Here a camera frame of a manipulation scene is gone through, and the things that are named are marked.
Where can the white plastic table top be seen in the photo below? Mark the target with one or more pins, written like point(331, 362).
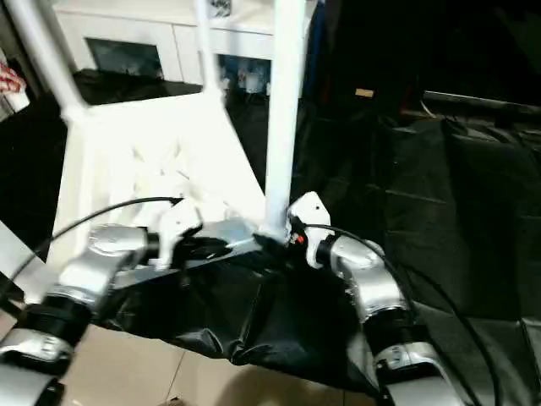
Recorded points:
point(148, 127)

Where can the white plastic table leg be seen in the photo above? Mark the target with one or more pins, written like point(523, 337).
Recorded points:
point(17, 254)
point(46, 55)
point(207, 51)
point(287, 105)

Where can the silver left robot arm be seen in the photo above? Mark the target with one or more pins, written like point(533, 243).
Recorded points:
point(101, 254)

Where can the black mat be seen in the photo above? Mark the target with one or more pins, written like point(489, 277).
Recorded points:
point(422, 190)

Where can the small gold label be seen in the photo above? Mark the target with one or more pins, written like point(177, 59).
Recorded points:
point(364, 92)

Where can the white glass-door cabinet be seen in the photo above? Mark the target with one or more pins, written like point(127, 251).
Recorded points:
point(139, 38)

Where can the long black bar device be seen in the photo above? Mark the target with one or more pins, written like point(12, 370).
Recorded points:
point(482, 103)

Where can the white storage box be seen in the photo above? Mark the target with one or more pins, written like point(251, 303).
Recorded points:
point(14, 102)

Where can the dark grey bundle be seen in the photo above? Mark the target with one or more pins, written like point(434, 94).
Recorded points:
point(220, 8)

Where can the red clothes hangers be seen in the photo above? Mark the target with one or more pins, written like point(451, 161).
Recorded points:
point(8, 78)

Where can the grey curtain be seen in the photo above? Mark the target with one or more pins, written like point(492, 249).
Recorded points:
point(6, 34)

